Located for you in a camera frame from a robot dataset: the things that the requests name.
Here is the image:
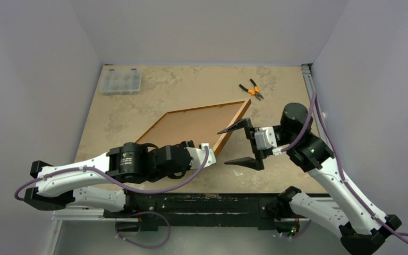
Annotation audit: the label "wooden picture frame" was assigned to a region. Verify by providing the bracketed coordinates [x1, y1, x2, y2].
[134, 99, 252, 158]

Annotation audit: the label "brown backing board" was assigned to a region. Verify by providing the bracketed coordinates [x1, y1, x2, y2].
[139, 102, 245, 146]

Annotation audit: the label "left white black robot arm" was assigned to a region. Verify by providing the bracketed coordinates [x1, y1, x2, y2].
[14, 141, 208, 211]

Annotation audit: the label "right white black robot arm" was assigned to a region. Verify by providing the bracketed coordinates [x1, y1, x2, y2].
[225, 103, 401, 254]

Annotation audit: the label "orange black pliers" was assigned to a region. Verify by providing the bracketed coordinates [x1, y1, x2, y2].
[239, 79, 264, 100]

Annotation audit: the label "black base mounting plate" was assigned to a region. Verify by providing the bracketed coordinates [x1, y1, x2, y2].
[104, 192, 301, 236]

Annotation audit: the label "clear plastic organizer box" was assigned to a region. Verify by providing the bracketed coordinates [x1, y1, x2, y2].
[99, 69, 142, 95]

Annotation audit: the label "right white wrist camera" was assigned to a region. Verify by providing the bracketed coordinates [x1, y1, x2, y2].
[254, 126, 277, 150]

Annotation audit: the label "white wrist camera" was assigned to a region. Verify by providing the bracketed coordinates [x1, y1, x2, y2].
[186, 143, 217, 169]
[254, 126, 277, 150]

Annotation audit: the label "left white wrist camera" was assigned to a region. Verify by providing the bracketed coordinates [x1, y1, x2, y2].
[186, 143, 217, 169]

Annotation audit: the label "aluminium rail frame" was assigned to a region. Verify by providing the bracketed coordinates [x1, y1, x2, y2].
[50, 63, 372, 255]

